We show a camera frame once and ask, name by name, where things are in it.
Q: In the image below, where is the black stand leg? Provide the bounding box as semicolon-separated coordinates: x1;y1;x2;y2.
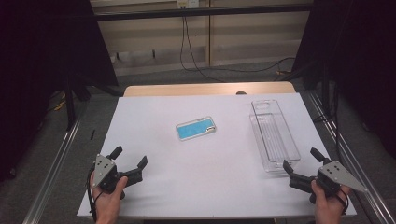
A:
276;62;334;117
63;73;123;132

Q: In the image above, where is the black curtain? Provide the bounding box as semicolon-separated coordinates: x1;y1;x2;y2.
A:
292;0;396;160
0;0;120;183

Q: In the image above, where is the black floor cable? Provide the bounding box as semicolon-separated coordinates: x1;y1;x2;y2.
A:
312;90;344;157

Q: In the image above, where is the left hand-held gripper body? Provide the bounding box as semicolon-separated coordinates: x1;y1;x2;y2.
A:
92;153;145;201

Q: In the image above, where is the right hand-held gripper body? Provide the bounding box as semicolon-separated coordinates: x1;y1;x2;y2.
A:
289;160;369;205

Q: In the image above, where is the clear plastic tray box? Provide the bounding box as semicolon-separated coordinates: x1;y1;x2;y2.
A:
249;99;302;174

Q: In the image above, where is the blue clear phone case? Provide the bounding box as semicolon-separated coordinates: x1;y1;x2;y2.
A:
175;116;218;142

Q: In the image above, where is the person's left hand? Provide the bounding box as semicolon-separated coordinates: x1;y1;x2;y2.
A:
89;172;129;224

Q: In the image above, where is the black horizontal bar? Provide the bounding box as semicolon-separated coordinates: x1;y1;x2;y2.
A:
92;3;314;22

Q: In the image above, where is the black wrist strap cable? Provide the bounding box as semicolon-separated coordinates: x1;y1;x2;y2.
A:
86;167;105;222
335;189;350;217

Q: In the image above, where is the light wooden table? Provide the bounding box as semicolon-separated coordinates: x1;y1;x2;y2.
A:
123;81;297;98

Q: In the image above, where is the person's right hand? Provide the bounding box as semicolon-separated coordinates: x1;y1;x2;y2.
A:
310;180;352;224

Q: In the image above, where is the black hanging cable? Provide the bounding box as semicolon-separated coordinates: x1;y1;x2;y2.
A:
184;16;297;74
179;16;227;83

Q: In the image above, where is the white wall outlet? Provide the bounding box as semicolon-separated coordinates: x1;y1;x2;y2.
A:
177;0;200;9

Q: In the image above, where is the white table cover board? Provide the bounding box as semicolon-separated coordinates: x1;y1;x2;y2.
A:
77;92;358;218

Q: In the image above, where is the metal floor rail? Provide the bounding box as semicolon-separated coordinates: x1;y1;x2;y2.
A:
22;102;92;224
306;90;396;224

